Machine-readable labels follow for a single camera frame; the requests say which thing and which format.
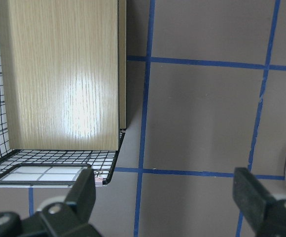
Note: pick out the wire shelf rack with wood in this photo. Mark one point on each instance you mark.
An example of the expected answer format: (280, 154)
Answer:
(62, 90)

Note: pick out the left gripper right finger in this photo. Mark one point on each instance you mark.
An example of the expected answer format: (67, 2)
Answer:
(265, 214)

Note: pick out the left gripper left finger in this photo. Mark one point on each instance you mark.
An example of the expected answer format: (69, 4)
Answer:
(70, 217)

